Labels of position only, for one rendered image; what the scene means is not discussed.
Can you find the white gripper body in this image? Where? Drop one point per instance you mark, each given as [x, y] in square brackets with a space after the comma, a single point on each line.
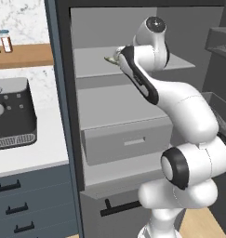
[119, 53]

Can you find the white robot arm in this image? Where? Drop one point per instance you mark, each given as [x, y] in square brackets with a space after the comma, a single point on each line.
[192, 117]

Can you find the grey-green fish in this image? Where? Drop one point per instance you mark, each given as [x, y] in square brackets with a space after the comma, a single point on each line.
[110, 59]

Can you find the grey fridge shelf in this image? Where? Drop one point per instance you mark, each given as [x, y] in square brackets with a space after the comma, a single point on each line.
[95, 63]

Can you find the dark grey fridge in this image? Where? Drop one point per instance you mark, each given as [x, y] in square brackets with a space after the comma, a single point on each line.
[117, 102]

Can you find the blue-grey cabinet side panel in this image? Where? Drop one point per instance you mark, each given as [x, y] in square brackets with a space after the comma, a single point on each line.
[60, 93]

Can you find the grey fridge drawer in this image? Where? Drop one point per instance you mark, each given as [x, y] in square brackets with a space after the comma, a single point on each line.
[126, 142]

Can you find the dark fridge door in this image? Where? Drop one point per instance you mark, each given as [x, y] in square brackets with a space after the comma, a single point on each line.
[219, 71]

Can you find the jar with blue lid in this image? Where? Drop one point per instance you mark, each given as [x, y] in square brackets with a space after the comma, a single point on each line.
[6, 42]

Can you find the black coffee machine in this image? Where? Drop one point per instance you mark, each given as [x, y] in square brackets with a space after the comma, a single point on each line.
[15, 114]

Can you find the blue-grey cabinet drawer front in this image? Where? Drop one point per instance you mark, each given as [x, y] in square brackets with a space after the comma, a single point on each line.
[40, 182]
[55, 227]
[49, 206]

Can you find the grey freezer drawer front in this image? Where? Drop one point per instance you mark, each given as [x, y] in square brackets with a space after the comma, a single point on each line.
[117, 223]

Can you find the wooden wall shelf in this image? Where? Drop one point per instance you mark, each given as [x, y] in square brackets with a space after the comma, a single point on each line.
[24, 55]

